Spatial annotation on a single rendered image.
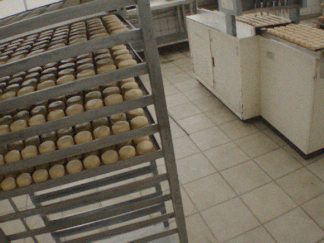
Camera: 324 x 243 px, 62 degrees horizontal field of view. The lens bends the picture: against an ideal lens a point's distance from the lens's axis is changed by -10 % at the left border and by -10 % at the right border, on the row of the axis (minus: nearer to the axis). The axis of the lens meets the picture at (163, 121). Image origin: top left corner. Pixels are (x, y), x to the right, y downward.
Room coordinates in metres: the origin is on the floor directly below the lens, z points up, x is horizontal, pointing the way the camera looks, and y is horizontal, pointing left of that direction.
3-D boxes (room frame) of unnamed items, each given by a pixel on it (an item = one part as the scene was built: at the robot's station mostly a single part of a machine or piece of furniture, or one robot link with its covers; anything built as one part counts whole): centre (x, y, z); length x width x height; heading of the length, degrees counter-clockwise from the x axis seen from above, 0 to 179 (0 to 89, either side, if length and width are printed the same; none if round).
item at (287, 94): (1.98, -1.12, 0.45); 0.70 x 0.34 x 0.90; 11
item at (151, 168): (1.08, 0.38, 0.60); 0.64 x 0.03 x 0.03; 101
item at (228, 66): (2.94, -0.93, 0.42); 1.28 x 0.72 x 0.84; 11
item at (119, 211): (0.69, 0.31, 0.78); 0.64 x 0.03 x 0.03; 101
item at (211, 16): (2.90, -0.73, 0.88); 1.28 x 0.01 x 0.07; 11
